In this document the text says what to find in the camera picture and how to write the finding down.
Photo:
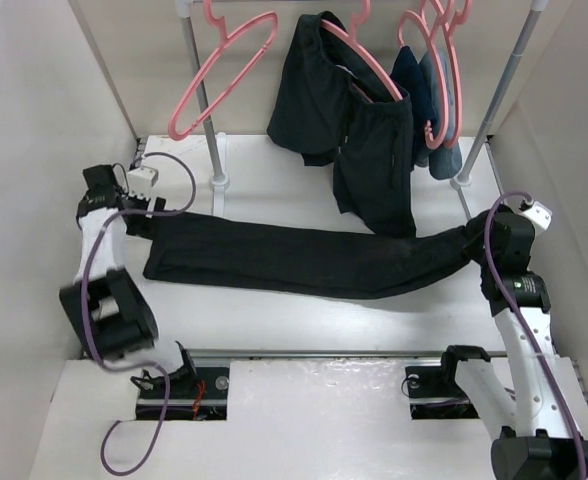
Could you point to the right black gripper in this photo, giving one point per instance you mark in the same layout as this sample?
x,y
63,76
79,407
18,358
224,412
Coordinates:
x,y
471,248

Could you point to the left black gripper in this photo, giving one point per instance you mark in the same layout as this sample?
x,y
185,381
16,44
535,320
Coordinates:
x,y
142,202

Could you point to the black trousers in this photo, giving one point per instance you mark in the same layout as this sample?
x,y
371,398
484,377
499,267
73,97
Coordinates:
x,y
389,259

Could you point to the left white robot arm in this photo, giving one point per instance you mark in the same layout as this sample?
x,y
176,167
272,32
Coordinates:
x,y
103,304

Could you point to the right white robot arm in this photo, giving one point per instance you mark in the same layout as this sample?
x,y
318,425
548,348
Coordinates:
x,y
530,424

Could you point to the pink hanger with jeans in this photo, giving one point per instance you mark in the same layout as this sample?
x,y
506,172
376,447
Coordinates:
x,y
422,18

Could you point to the pink hanger with shorts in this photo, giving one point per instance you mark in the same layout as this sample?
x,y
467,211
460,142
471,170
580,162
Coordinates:
x,y
350,39

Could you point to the light blue hanging jeans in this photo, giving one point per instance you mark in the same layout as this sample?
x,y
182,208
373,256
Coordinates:
x,y
444,162

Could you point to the grey clothes rack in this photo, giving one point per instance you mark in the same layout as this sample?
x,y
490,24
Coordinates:
x,y
194,109

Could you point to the dark navy hanging garment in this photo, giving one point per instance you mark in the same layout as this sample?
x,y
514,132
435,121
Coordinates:
x,y
407,74

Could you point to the hanging black shorts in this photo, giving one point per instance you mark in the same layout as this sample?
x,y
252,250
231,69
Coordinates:
x,y
332,108

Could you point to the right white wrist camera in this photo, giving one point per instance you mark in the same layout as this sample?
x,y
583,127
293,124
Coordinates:
x,y
538,215

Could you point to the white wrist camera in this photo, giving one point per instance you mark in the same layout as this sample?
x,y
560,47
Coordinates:
x,y
140,182
538,215

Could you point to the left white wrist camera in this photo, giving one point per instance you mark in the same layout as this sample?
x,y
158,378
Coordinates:
x,y
140,182

